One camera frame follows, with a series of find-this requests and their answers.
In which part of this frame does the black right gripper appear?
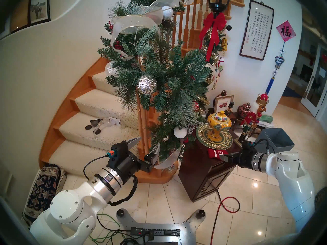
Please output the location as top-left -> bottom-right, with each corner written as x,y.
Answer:
219,151 -> 256,169

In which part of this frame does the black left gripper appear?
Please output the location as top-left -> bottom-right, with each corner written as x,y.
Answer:
115,137 -> 161,185

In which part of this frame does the red knitted mitten ornament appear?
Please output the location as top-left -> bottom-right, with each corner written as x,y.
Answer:
207,148 -> 229,161

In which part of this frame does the white glitter ball ornament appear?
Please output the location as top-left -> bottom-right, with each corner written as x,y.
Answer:
161,6 -> 174,20
173,126 -> 188,139

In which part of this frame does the silver faceted ball ornament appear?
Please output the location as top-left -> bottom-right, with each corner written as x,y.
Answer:
137,75 -> 157,95

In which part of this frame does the dark wooden cabinet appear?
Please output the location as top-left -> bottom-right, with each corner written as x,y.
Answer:
178,130 -> 239,203

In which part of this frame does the ornate round plate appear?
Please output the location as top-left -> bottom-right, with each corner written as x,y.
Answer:
196,123 -> 233,150

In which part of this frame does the yellow porcelain lidded jar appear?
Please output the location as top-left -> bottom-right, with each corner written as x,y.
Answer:
207,111 -> 232,143

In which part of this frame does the dark wooden side table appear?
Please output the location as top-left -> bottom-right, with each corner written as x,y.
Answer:
229,112 -> 242,130

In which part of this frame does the clear plastic packaging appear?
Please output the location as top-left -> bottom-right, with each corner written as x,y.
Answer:
90,117 -> 122,135

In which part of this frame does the large red nutcracker figure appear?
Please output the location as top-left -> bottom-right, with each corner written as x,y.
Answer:
239,93 -> 269,143

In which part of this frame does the dark red lidded jar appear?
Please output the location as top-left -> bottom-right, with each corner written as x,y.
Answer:
237,102 -> 251,118

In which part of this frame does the small white framed picture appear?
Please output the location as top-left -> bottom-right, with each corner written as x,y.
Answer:
214,95 -> 234,113

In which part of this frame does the grey plastic bin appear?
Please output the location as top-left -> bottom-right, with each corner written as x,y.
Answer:
254,128 -> 295,154

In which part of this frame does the carpeted wooden staircase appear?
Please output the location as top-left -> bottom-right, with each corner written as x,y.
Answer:
38,57 -> 154,180

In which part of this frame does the brown ceramic vase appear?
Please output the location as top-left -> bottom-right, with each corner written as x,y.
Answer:
213,90 -> 228,107

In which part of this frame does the green pine garland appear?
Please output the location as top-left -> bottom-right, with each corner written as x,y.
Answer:
97,0 -> 217,168

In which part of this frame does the black power strip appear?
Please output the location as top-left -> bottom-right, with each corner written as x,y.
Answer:
130,227 -> 180,237

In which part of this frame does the dark floral patterned rug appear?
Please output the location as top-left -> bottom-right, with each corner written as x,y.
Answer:
23,164 -> 67,221

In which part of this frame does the blue vase tassel hanging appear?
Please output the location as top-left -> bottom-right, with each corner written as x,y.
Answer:
265,42 -> 285,94

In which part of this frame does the white glass door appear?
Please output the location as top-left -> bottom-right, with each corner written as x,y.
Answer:
300,43 -> 327,117

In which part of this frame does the framed Chinese calligraphy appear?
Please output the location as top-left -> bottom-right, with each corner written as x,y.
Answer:
239,0 -> 274,60

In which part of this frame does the red velvet bow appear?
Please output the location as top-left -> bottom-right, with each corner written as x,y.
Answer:
199,12 -> 227,62

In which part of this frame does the red diamond fu sign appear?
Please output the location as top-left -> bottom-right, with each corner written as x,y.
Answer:
276,20 -> 297,42

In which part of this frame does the black lantern lamp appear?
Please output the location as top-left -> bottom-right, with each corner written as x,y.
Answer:
207,0 -> 234,13

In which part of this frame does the black framed horse photo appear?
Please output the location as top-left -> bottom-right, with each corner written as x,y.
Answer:
28,0 -> 51,25

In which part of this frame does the brown framed picture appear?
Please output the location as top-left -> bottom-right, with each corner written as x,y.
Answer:
10,0 -> 30,34

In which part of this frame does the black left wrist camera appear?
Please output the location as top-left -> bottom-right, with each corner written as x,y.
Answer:
107,141 -> 131,168

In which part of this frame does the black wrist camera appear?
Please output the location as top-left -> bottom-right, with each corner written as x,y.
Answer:
241,141 -> 257,153
107,141 -> 131,168

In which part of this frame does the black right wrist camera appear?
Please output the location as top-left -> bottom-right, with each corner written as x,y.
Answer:
241,141 -> 257,153

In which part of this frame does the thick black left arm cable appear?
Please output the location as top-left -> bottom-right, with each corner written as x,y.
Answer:
109,176 -> 138,206

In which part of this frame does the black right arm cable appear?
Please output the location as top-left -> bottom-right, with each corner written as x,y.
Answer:
255,139 -> 270,154

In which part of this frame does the thin black left camera cable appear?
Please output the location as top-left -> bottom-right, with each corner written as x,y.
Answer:
84,155 -> 109,181

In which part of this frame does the red power cable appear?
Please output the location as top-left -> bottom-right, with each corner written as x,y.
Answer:
210,196 -> 240,245

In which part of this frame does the green cable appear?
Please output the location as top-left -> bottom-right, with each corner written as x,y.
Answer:
89,213 -> 120,243

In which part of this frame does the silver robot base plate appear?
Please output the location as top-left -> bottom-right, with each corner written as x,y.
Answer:
116,208 -> 206,245

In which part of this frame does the colourful string ornament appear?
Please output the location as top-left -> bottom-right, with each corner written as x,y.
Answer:
215,56 -> 225,89

